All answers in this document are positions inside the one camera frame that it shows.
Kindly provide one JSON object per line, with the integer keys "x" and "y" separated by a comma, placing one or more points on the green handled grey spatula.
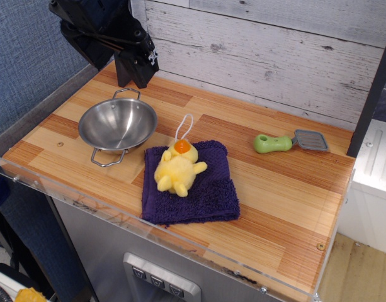
{"x": 305, "y": 139}

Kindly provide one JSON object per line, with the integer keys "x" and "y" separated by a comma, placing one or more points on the white side cabinet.
{"x": 363, "y": 216}

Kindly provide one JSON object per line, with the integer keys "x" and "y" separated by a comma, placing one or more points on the yellow plush duck toy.
{"x": 179, "y": 165}

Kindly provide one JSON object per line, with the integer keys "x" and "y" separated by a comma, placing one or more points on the clear acrylic table guard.
{"x": 276, "y": 249}

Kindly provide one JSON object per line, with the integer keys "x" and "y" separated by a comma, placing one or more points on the silver button control panel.
{"x": 151, "y": 282}

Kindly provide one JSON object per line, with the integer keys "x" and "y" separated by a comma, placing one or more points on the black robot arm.
{"x": 66, "y": 9}

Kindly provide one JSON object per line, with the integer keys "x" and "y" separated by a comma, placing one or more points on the purple folded towel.
{"x": 212, "y": 196}

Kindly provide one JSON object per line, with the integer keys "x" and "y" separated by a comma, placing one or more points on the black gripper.
{"x": 98, "y": 36}

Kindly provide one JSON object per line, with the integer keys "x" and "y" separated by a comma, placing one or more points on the yellow object bottom left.
{"x": 29, "y": 295}

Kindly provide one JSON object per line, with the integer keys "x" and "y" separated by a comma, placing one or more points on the steel bowl with handles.
{"x": 119, "y": 124}

